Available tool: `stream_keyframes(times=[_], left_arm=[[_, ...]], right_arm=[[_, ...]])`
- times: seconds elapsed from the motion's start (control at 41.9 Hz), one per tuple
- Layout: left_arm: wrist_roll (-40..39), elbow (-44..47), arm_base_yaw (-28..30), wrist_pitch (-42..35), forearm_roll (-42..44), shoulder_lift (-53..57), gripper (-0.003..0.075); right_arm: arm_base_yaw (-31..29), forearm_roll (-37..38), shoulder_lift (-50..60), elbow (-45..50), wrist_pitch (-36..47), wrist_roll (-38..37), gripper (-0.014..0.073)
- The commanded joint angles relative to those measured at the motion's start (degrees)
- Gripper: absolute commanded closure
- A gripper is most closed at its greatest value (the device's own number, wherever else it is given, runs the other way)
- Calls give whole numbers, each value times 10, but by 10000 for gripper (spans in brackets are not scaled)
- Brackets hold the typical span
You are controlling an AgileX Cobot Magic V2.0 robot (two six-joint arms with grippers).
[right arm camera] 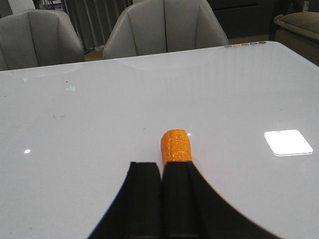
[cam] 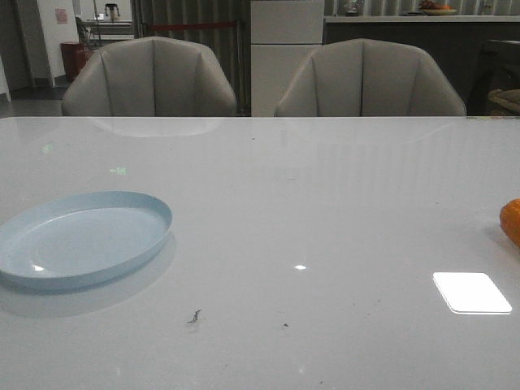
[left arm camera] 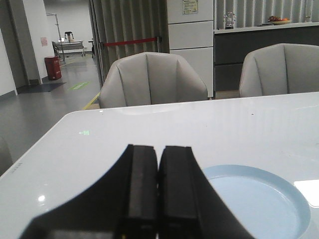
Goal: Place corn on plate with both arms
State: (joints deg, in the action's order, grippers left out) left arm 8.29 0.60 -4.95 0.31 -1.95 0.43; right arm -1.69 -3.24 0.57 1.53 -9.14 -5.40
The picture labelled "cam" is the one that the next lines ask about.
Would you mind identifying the light blue round plate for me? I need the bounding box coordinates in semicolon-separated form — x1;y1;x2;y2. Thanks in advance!
1;191;173;290

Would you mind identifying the orange toy corn cob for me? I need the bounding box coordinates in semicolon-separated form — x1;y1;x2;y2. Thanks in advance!
499;198;520;248

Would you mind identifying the right beige upholstered chair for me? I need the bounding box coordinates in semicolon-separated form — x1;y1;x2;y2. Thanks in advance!
275;39;466;117

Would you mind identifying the beige upholstered chair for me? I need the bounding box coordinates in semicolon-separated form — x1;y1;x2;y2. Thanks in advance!
62;37;237;117
275;39;466;117

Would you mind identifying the left beige upholstered chair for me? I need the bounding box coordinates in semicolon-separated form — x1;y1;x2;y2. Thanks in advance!
62;37;237;117

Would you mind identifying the red barrier belt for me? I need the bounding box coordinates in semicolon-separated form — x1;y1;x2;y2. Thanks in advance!
148;20;239;31

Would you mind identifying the background metal table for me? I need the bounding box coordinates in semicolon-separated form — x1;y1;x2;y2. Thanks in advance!
72;0;134;49

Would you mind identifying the red trash bin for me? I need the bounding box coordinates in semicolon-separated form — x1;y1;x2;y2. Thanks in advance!
60;42;86;82

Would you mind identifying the dark grey counter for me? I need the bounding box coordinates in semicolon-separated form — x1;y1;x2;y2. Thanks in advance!
323;15;519;103

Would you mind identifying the fruit bowl on counter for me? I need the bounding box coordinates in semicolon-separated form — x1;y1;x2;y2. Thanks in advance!
419;0;457;16

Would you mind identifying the beige seat cushion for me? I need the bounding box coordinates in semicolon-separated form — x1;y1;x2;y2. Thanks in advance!
487;89;520;116

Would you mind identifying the dark wooden chair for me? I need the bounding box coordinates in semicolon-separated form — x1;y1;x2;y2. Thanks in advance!
466;40;519;116

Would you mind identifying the pink wall notice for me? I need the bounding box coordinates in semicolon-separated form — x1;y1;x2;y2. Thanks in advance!
55;8;68;24

